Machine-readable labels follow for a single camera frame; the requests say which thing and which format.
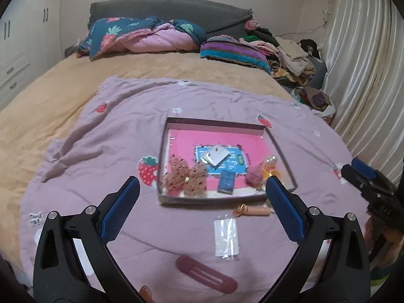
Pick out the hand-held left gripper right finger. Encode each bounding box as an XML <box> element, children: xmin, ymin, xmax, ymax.
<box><xmin>261</xmin><ymin>176</ymin><xmax>370</xmax><ymax>303</ymax></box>

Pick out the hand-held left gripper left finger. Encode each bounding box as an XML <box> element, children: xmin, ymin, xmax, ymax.
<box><xmin>33</xmin><ymin>176</ymin><xmax>141</xmax><ymax>303</ymax></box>

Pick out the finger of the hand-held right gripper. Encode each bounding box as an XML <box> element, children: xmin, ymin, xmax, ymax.
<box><xmin>340</xmin><ymin>163</ymin><xmax>373</xmax><ymax>198</ymax></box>
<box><xmin>351</xmin><ymin>158</ymin><xmax>378</xmax><ymax>180</ymax></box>

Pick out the yellow hair clips packet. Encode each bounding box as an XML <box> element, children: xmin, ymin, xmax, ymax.
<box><xmin>260</xmin><ymin>154</ymin><xmax>285</xmax><ymax>180</ymax></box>

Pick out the blue card packet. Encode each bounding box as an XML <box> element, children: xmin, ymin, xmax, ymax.
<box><xmin>217</xmin><ymin>170</ymin><xmax>237</xmax><ymax>194</ymax></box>

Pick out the dark cardboard box tray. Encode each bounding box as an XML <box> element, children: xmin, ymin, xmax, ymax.
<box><xmin>157</xmin><ymin>117</ymin><xmax>299</xmax><ymax>206</ymax></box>

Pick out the polka dot bow hair clip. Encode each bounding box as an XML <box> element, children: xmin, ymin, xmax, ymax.
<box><xmin>160</xmin><ymin>155</ymin><xmax>208</xmax><ymax>197</ymax></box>

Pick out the white packet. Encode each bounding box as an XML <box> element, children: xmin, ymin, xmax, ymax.
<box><xmin>203</xmin><ymin>144</ymin><xmax>230</xmax><ymax>167</ymax></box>

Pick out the person's right hand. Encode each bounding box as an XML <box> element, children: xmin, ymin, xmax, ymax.
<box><xmin>365</xmin><ymin>218</ymin><xmax>399</xmax><ymax>270</ymax></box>

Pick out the clear plastic packet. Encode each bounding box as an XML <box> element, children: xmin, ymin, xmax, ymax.
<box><xmin>214</xmin><ymin>218</ymin><xmax>239</xmax><ymax>259</ymax></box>

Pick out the purple printed blanket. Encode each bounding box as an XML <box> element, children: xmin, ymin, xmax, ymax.
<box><xmin>20</xmin><ymin>76</ymin><xmax>376</xmax><ymax>303</ymax></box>

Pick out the bag of clothes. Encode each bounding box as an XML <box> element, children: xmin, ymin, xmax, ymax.
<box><xmin>290</xmin><ymin>86</ymin><xmax>336</xmax><ymax>121</ymax></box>

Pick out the small orange object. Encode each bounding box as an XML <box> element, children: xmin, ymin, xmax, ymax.
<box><xmin>140</xmin><ymin>285</ymin><xmax>154</xmax><ymax>303</ymax></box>

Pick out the cream curtain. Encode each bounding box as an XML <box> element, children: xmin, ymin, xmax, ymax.
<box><xmin>322</xmin><ymin>0</ymin><xmax>404</xmax><ymax>185</ymax></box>

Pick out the maroon snap hair clip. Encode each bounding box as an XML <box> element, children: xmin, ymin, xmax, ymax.
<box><xmin>175</xmin><ymin>255</ymin><xmax>238</xmax><ymax>293</ymax></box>

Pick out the black cloth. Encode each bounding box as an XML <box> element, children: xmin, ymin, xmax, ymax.
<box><xmin>298</xmin><ymin>39</ymin><xmax>323</xmax><ymax>61</ymax></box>

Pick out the beige bed sheet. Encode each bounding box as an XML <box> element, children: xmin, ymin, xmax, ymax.
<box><xmin>0</xmin><ymin>50</ymin><xmax>294</xmax><ymax>259</ymax></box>

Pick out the pile of clothes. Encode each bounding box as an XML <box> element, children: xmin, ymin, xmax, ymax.
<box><xmin>239</xmin><ymin>20</ymin><xmax>327</xmax><ymax>86</ymax></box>

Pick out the striped pillow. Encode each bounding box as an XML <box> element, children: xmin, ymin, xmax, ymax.
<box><xmin>200</xmin><ymin>36</ymin><xmax>272</xmax><ymax>74</ymax></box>

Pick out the floral pink and blue quilt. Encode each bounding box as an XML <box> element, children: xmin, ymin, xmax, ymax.
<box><xmin>77</xmin><ymin>16</ymin><xmax>208</xmax><ymax>60</ymax></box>

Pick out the white wardrobe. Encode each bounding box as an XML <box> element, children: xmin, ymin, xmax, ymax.
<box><xmin>0</xmin><ymin>0</ymin><xmax>65</xmax><ymax>103</ymax></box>

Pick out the grey bed headboard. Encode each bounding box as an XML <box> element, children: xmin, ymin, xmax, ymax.
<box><xmin>88</xmin><ymin>0</ymin><xmax>254</xmax><ymax>36</ymax></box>

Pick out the orange spiral hair tie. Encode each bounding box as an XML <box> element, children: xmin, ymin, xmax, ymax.
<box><xmin>233</xmin><ymin>205</ymin><xmax>273</xmax><ymax>218</ymax></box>

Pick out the wall cable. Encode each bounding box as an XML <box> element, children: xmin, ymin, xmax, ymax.
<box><xmin>280</xmin><ymin>9</ymin><xmax>331</xmax><ymax>37</ymax></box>

